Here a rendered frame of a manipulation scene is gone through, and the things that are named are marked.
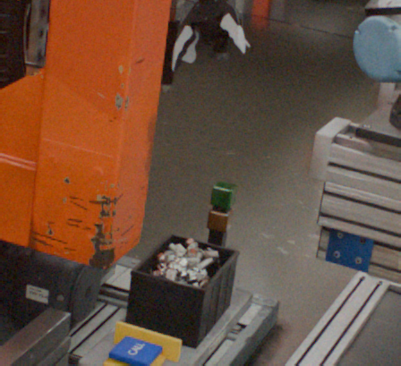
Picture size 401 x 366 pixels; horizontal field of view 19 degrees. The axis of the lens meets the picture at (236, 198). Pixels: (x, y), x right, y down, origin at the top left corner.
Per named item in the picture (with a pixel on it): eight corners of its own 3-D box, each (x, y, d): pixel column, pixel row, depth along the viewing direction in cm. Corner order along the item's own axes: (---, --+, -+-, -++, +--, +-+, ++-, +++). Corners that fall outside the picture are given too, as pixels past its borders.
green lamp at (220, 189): (216, 199, 230) (218, 179, 229) (235, 204, 229) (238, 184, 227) (209, 205, 226) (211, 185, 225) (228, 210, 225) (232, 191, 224)
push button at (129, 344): (123, 345, 204) (125, 334, 204) (162, 357, 203) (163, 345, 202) (106, 363, 198) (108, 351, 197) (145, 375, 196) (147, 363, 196)
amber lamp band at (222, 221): (212, 222, 232) (215, 203, 230) (232, 227, 231) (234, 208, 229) (205, 229, 228) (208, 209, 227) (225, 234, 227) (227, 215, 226)
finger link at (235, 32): (266, 54, 225) (242, 28, 231) (251, 38, 221) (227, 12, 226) (253, 65, 225) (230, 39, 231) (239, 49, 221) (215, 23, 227)
